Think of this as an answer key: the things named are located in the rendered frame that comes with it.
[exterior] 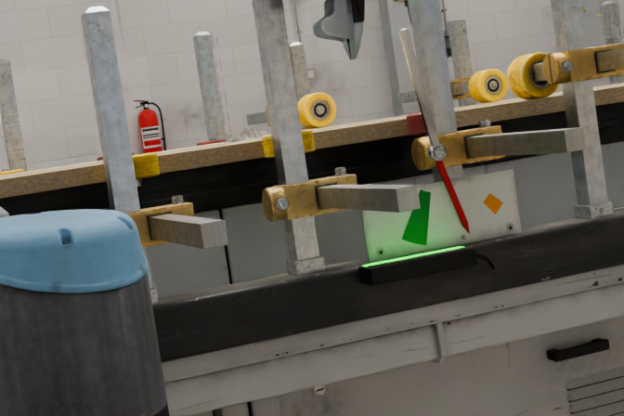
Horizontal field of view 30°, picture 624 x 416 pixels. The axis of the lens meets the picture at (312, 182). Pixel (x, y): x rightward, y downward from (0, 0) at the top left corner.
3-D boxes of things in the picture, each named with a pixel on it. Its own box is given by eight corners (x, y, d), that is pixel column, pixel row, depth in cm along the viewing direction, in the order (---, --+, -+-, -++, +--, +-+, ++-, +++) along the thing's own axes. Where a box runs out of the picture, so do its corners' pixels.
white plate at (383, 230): (523, 233, 180) (513, 169, 180) (370, 263, 171) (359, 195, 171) (521, 232, 181) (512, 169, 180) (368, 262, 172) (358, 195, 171)
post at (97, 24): (162, 348, 162) (109, 4, 159) (137, 354, 160) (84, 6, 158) (156, 345, 165) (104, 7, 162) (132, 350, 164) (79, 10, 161)
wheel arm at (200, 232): (230, 252, 135) (226, 215, 135) (202, 256, 134) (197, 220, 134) (150, 236, 176) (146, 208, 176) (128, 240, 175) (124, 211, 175)
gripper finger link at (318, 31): (314, 65, 166) (305, 1, 166) (352, 60, 168) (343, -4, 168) (322, 63, 163) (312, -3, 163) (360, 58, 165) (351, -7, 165)
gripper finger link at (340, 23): (322, 63, 163) (312, -3, 163) (360, 58, 165) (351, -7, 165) (330, 60, 160) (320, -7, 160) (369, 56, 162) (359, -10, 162)
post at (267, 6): (328, 316, 170) (280, -12, 168) (305, 320, 169) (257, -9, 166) (319, 313, 173) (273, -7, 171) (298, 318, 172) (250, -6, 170)
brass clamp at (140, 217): (199, 238, 162) (193, 201, 162) (103, 254, 158) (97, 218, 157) (188, 236, 168) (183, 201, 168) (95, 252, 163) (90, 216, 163)
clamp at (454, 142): (506, 157, 179) (501, 124, 179) (427, 170, 175) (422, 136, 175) (487, 158, 185) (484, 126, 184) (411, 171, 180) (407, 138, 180)
